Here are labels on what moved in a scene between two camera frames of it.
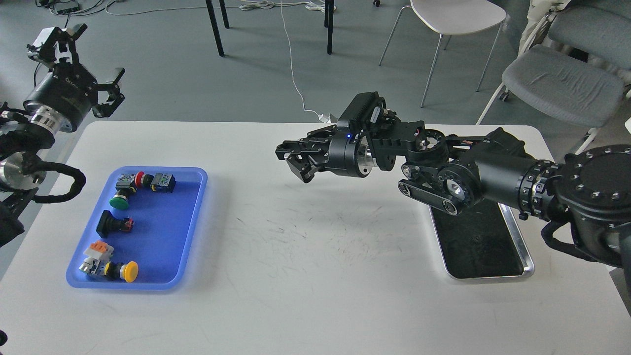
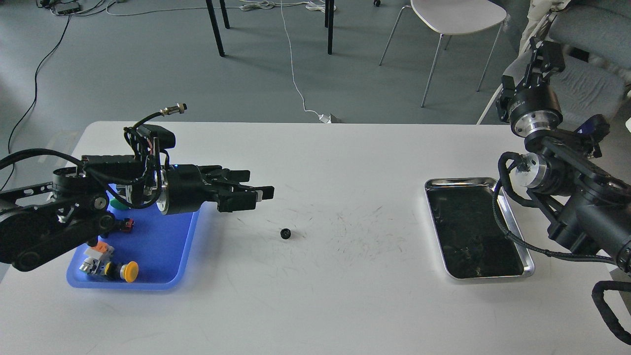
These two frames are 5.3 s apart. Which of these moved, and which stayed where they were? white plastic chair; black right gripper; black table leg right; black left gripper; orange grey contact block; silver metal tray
Moved: black left gripper; black right gripper
Stayed: orange grey contact block; white plastic chair; silver metal tray; black table leg right
